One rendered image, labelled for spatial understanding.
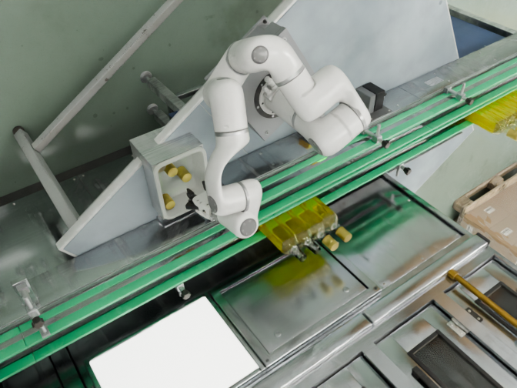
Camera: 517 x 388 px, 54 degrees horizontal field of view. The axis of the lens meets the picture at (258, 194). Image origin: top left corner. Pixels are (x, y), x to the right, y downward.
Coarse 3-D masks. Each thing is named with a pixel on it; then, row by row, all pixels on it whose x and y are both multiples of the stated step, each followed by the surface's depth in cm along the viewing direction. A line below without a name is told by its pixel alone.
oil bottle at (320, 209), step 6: (312, 198) 177; (306, 204) 175; (312, 204) 174; (318, 204) 174; (324, 204) 174; (312, 210) 173; (318, 210) 172; (324, 210) 172; (330, 210) 172; (318, 216) 171; (324, 216) 170; (330, 216) 170; (336, 216) 170; (324, 222) 170; (330, 222) 169; (330, 228) 170
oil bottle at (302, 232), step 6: (282, 216) 171; (288, 216) 171; (294, 216) 171; (282, 222) 170; (288, 222) 169; (294, 222) 169; (300, 222) 169; (288, 228) 168; (294, 228) 167; (300, 228) 167; (306, 228) 167; (300, 234) 165; (306, 234) 165; (300, 240) 165; (306, 240) 165; (300, 246) 167
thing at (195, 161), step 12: (180, 156) 147; (192, 156) 159; (204, 156) 153; (156, 168) 144; (192, 168) 162; (204, 168) 156; (156, 180) 147; (168, 180) 159; (180, 180) 162; (192, 180) 165; (204, 180) 160; (168, 192) 162; (180, 192) 165; (180, 204) 162; (168, 216) 158
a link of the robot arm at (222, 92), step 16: (224, 64) 129; (208, 80) 128; (224, 80) 120; (240, 80) 131; (208, 96) 123; (224, 96) 119; (240, 96) 121; (224, 112) 120; (240, 112) 121; (224, 128) 121; (240, 128) 122
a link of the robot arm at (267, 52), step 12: (264, 36) 117; (276, 36) 119; (240, 48) 119; (252, 48) 116; (264, 48) 117; (276, 48) 118; (288, 48) 120; (228, 60) 128; (240, 60) 120; (252, 60) 118; (264, 60) 118; (276, 60) 119; (288, 60) 121; (300, 60) 125; (240, 72) 129; (252, 72) 123; (276, 72) 122; (288, 72) 123; (300, 72) 124; (276, 84) 127
